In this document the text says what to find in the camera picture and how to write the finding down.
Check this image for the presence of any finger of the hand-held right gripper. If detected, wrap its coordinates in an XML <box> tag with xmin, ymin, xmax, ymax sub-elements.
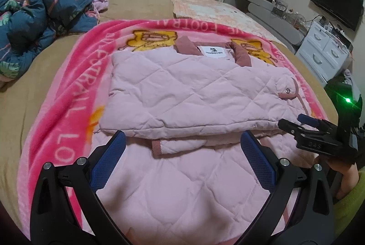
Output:
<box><xmin>278</xmin><ymin>119</ymin><xmax>308</xmax><ymax>143</ymax></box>
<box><xmin>297</xmin><ymin>113</ymin><xmax>326</xmax><ymax>129</ymax></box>

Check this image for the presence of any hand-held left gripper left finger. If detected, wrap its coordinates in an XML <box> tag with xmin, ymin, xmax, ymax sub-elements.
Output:
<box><xmin>29</xmin><ymin>130</ymin><xmax>126</xmax><ymax>245</ymax></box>

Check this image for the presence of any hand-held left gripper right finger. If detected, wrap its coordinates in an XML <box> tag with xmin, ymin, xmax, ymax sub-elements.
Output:
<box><xmin>240</xmin><ymin>130</ymin><xmax>335</xmax><ymax>245</ymax></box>

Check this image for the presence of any pink quilted jacket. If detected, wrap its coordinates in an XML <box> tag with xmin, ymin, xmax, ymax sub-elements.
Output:
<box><xmin>76</xmin><ymin>36</ymin><xmax>320</xmax><ymax>245</ymax></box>

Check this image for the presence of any person's right forearm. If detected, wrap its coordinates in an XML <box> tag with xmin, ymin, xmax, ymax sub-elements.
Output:
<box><xmin>332</xmin><ymin>168</ymin><xmax>365</xmax><ymax>237</ymax></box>

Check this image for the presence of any person's right hand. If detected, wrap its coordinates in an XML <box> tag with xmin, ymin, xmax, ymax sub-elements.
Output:
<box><xmin>328</xmin><ymin>160</ymin><xmax>360</xmax><ymax>201</ymax></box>

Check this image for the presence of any white drawer cabinet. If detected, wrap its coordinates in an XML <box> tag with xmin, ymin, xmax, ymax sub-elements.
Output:
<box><xmin>295</xmin><ymin>18</ymin><xmax>355</xmax><ymax>85</ymax></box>

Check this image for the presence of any pink printed blanket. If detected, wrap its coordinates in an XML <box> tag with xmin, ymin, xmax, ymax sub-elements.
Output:
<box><xmin>16</xmin><ymin>18</ymin><xmax>340</xmax><ymax>245</ymax></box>

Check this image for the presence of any grey dressing table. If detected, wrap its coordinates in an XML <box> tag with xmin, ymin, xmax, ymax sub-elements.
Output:
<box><xmin>231</xmin><ymin>0</ymin><xmax>306</xmax><ymax>48</ymax></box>

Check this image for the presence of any clutter of small gadgets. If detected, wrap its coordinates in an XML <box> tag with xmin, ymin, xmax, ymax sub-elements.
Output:
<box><xmin>238</xmin><ymin>0</ymin><xmax>309</xmax><ymax>27</ymax></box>

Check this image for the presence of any black television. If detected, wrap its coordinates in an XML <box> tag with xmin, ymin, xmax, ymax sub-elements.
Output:
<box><xmin>309</xmin><ymin>0</ymin><xmax>365</xmax><ymax>32</ymax></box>

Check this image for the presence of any pale pink floral blanket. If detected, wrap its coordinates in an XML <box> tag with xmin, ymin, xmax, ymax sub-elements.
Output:
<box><xmin>168</xmin><ymin>0</ymin><xmax>286</xmax><ymax>44</ymax></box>

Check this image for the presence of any light purple cloth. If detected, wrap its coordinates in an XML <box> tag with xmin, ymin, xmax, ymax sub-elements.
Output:
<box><xmin>93</xmin><ymin>0</ymin><xmax>109</xmax><ymax>14</ymax></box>

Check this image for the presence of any bed with tan sheet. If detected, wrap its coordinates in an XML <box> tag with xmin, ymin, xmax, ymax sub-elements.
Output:
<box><xmin>0</xmin><ymin>0</ymin><xmax>340</xmax><ymax>234</ymax></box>

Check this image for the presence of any blue floral comforter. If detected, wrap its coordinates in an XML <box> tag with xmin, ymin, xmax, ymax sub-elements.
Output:
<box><xmin>0</xmin><ymin>0</ymin><xmax>101</xmax><ymax>81</ymax></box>

